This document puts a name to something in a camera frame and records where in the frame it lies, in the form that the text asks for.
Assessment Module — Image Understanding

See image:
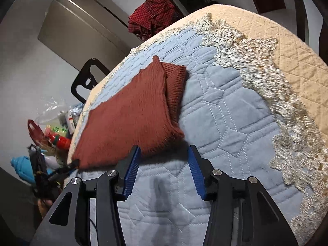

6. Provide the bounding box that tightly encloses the rust brown knit sweater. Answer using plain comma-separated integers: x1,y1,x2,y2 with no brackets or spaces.
72,56,189,170

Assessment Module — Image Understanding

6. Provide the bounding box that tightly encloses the white carton box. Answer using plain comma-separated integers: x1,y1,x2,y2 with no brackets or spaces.
65,113,77,134

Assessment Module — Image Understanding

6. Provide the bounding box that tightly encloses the black plastic chair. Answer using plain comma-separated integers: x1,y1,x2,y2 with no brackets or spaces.
71,58,111,102

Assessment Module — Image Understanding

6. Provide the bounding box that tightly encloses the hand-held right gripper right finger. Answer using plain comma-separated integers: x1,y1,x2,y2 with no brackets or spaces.
187,144,299,246

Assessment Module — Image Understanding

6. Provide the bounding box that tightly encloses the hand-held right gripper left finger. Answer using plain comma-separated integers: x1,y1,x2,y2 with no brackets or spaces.
30,145,142,246

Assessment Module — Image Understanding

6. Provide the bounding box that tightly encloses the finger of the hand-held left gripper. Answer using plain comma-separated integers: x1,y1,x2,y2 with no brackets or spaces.
48,159,79,183

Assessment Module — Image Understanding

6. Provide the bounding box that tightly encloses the red bottle with antlers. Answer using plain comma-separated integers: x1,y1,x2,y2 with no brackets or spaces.
47,133,72,150

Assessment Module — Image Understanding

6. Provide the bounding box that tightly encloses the clear plastic bag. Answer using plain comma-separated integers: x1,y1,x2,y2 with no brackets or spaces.
34,97,68,123

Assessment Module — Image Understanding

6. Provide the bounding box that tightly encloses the blue patterned packet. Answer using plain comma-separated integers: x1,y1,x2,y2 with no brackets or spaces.
69,104,84,116

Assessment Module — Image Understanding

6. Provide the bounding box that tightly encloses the tall cabinet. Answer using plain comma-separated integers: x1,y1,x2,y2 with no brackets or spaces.
38,0,144,72

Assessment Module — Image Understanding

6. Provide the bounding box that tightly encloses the red gift bag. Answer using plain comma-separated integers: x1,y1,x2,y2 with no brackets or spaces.
28,119,49,146

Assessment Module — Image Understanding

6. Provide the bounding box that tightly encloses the red plaid cloth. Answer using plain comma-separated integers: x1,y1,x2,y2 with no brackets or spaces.
128,0,176,41

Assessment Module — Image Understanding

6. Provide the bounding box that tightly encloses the blue and beige quilted blanket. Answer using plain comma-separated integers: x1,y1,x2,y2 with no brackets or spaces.
64,4,328,246

